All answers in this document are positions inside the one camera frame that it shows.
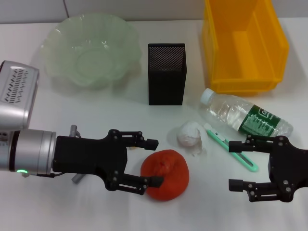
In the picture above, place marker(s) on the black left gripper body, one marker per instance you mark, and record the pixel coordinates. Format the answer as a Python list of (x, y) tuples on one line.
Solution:
[(86, 156)]

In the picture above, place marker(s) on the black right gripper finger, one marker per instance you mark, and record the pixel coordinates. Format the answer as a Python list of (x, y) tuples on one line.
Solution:
[(260, 192), (255, 144)]

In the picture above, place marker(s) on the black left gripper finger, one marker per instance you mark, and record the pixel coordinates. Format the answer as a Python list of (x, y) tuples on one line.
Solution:
[(142, 142), (134, 183)]

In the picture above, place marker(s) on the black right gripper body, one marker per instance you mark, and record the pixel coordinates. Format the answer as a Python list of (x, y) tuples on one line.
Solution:
[(288, 166)]

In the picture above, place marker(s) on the clear green-label water bottle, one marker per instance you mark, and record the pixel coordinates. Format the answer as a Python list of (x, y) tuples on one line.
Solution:
[(240, 113)]

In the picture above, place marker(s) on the orange fruit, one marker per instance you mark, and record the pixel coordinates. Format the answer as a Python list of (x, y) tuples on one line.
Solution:
[(168, 168)]

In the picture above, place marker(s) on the white paper ball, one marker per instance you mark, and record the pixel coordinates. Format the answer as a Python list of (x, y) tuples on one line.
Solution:
[(190, 136)]

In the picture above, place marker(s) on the mint green utility knife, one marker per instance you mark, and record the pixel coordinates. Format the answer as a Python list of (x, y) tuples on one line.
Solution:
[(216, 136)]

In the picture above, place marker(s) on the black mesh pen holder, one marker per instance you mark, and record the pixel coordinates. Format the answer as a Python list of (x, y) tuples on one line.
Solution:
[(166, 79)]

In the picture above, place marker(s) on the pale green glass fruit plate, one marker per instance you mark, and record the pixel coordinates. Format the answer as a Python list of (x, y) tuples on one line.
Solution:
[(91, 53)]

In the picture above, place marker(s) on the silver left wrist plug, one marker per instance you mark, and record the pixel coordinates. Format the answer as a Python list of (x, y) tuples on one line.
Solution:
[(74, 131)]

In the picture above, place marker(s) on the yellow plastic bin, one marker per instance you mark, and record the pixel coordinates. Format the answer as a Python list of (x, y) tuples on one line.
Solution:
[(243, 48)]

